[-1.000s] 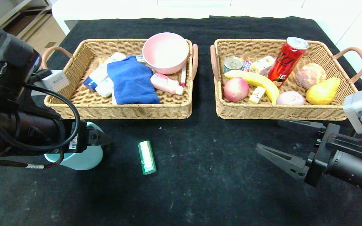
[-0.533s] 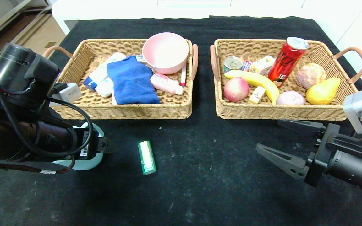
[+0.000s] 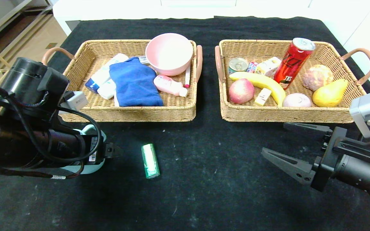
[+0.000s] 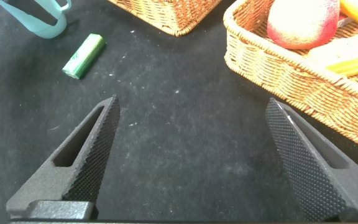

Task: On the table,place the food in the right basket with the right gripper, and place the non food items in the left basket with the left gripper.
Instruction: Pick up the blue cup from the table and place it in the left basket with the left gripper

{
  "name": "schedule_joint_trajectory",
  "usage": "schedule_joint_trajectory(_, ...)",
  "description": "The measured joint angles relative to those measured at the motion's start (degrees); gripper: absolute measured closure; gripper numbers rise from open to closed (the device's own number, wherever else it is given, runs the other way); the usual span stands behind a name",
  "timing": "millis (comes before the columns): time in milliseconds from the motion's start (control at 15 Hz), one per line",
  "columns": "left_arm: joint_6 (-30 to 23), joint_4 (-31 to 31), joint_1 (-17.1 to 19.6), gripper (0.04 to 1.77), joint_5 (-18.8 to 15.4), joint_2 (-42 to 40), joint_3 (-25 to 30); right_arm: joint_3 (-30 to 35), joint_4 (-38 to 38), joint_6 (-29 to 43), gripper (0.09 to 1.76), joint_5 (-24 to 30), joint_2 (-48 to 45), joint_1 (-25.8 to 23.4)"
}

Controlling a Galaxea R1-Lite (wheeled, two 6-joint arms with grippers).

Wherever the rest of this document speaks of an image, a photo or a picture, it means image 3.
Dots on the white yellow juice carton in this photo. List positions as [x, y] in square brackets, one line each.
[267, 68]

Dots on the wicker basket with food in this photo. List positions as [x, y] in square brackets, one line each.
[332, 114]

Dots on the red blue candy pack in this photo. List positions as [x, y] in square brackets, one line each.
[252, 67]

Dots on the pink bottle white cap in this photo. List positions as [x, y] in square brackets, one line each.
[167, 85]

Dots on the pale teal mug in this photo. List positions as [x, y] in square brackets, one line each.
[90, 168]

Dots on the pale yellow butter block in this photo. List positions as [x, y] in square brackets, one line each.
[262, 97]

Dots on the pale pink round bun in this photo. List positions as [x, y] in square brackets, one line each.
[296, 101]

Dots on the pink white slim stick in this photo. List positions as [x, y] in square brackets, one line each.
[187, 78]

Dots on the small white packet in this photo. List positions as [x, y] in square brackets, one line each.
[144, 60]

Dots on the small tin can gold lid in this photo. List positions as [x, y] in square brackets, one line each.
[238, 64]

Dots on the red pink peach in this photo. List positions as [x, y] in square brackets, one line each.
[241, 91]

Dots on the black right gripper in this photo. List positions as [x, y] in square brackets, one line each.
[327, 159]

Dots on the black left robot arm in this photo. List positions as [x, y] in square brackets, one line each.
[27, 80]

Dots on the wicker basket with toiletries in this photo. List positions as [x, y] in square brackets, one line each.
[156, 110]

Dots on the pink bowl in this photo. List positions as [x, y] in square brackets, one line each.
[169, 54]

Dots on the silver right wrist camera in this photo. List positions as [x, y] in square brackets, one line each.
[366, 112]

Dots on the white tube blue cap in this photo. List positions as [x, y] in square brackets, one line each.
[103, 75]

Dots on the yellow pear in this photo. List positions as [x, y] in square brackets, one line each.
[329, 93]

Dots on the brown crusty bread roll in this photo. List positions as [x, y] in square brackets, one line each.
[316, 77]

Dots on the red soda can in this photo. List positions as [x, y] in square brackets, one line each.
[292, 61]

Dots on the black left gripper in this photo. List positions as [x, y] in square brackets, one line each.
[93, 149]

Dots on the green chewing gum pack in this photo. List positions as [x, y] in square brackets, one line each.
[150, 160]

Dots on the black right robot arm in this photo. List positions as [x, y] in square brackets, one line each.
[365, 173]

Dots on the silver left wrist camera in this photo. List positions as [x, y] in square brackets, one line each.
[75, 100]

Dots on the blue microfibre towel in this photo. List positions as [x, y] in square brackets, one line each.
[135, 83]

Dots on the yellow banana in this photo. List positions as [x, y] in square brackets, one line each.
[262, 81]

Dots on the black table cloth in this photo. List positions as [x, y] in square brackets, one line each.
[220, 199]

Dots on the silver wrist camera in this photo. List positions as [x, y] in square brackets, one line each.
[75, 100]
[366, 112]

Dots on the white bottle black cap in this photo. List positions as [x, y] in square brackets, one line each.
[108, 89]

